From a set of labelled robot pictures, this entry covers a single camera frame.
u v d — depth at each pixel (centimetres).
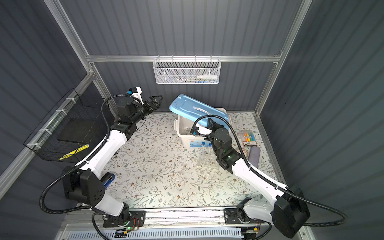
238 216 66
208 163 93
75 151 67
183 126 108
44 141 62
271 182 45
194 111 78
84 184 42
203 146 86
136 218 72
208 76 87
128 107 58
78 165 44
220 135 55
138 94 69
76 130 73
